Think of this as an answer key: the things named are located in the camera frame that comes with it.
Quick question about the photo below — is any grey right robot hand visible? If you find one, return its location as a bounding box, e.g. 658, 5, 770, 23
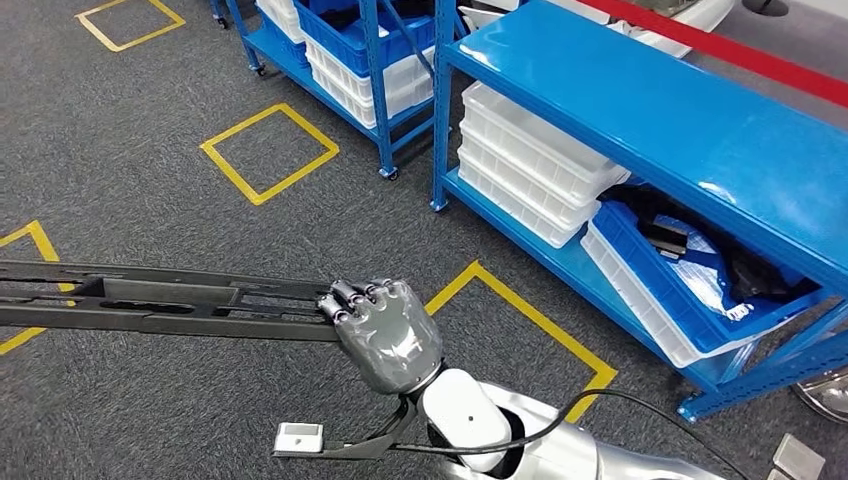
316, 278, 445, 397

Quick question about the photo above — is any long black plastic panel part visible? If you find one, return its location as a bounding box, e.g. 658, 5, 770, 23
0, 260, 342, 344

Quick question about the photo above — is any blue wheeled shelf rack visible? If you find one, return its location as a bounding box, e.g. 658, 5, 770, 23
210, 0, 465, 181

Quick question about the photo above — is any black rectangular small part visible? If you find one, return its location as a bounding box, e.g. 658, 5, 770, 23
645, 218, 690, 261

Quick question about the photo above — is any blue metal shelf rack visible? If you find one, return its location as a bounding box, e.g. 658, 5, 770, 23
429, 0, 848, 424

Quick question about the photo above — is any black bulky small part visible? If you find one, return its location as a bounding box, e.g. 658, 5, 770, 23
728, 251, 806, 303

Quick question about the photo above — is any yellow floor tape square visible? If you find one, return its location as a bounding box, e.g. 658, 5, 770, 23
423, 260, 619, 425

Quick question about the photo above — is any white plastic tray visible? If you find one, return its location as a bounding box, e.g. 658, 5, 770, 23
458, 121, 603, 231
457, 155, 586, 250
461, 81, 632, 208

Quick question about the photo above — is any white plastic bin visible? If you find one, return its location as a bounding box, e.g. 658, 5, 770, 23
309, 62, 437, 131
303, 36, 437, 101

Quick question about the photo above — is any blue plastic bin with parts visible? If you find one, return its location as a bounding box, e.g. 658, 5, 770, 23
586, 198, 829, 357

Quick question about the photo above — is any clear plastic bag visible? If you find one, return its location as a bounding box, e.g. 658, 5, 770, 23
682, 231, 757, 323

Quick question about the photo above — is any long red barrier belt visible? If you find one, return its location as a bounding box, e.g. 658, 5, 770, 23
576, 0, 848, 111

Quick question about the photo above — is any black round floor base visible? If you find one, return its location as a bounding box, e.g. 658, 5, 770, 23
741, 0, 790, 18

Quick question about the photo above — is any black camera bracket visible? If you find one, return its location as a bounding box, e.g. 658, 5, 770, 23
271, 397, 420, 462

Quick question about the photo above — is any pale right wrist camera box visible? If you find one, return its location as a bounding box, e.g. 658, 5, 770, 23
274, 422, 326, 456

